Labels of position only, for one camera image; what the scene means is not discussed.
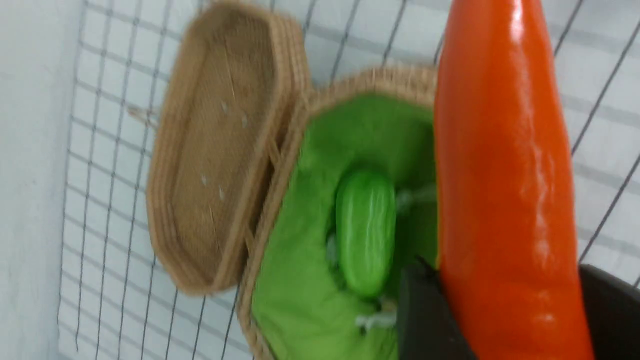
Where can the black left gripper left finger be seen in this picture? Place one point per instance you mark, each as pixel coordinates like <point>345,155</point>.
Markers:
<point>426,327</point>

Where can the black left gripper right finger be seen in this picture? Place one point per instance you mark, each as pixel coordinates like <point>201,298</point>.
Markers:
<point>613,313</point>

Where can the orange carrot with leaves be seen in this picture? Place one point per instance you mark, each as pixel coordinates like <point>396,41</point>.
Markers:
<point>508,245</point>

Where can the green cucumber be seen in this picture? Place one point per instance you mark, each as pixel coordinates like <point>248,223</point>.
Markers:
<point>365,226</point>

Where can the woven wicker basket green lining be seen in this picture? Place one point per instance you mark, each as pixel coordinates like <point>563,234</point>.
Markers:
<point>290,303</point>

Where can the white black grid tablecloth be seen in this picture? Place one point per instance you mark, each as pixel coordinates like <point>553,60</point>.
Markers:
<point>118,303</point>

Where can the woven wicker basket lid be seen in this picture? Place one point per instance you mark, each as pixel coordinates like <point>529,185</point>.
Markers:
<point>227,107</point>

